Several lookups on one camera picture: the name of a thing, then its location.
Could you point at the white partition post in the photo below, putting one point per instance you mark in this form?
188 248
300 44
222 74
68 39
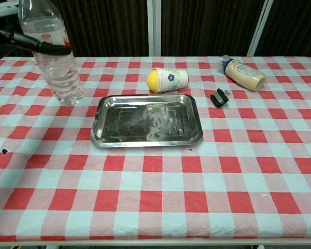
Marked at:
260 26
154 26

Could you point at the black binder clip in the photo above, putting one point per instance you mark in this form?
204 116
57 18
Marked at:
219 98

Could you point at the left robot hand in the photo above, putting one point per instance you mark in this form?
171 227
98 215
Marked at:
28 41

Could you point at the beige sauce squeeze bottle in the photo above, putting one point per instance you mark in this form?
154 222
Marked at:
245 72

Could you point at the dark brown partition panel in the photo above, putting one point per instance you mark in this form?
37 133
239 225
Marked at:
106 26
204 26
295 26

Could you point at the transparent plastic bottle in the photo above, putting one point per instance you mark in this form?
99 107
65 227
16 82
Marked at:
59 75

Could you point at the yellow ball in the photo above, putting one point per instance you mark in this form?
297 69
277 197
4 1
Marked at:
154 80

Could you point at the floral paper cup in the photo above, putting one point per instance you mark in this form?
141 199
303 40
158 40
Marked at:
175 79

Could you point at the red white checkered tablecloth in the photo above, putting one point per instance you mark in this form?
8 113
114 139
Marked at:
171 181

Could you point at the rectangular stainless steel tray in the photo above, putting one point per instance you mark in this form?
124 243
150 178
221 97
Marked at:
145 122

